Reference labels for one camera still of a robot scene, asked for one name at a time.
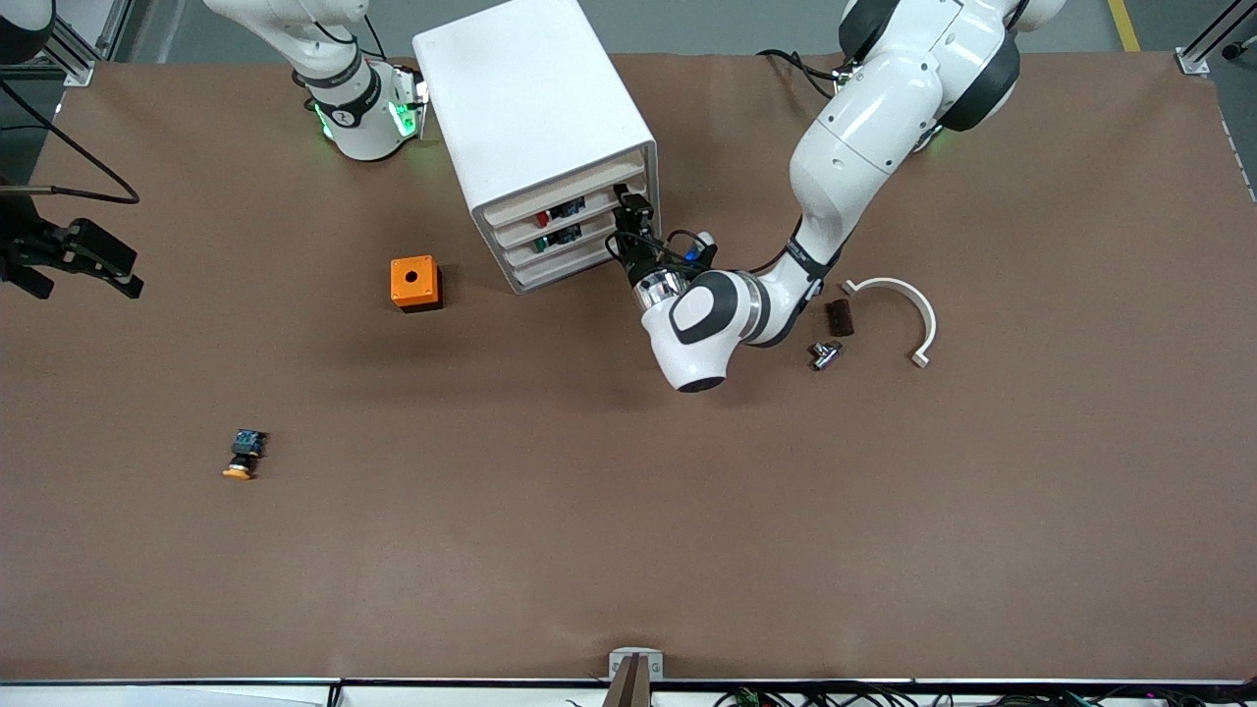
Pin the white plastic drawer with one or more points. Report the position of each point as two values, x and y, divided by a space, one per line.
570 263
599 229
599 205
570 192

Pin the small brown block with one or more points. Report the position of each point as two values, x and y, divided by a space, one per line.
840 317

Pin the aluminium frame profile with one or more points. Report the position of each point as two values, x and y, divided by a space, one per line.
1193 61
71 59

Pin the yellow push button switch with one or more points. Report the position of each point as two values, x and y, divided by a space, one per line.
244 454

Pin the white table edge rail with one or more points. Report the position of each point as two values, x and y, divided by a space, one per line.
196 695

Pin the white curved bracket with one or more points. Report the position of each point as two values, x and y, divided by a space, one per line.
913 295

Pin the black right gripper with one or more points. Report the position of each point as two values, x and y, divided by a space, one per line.
22 244

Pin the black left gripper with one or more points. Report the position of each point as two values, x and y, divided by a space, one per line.
639 261

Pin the grey metal mount bracket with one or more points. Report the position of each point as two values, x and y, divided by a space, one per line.
617 660

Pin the brown table mat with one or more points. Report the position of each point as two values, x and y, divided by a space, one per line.
589 511

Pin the white drawer cabinet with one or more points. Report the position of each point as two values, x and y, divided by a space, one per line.
530 98

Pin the orange box with hole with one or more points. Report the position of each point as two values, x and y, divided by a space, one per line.
412 280

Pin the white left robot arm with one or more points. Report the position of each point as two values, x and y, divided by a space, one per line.
864 147

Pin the metal tee fitting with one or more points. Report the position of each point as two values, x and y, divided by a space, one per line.
825 355

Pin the red push button switch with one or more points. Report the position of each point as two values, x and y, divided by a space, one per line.
565 209

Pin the green push button switch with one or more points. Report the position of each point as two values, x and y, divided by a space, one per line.
562 238

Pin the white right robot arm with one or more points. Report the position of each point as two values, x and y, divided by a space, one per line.
354 98

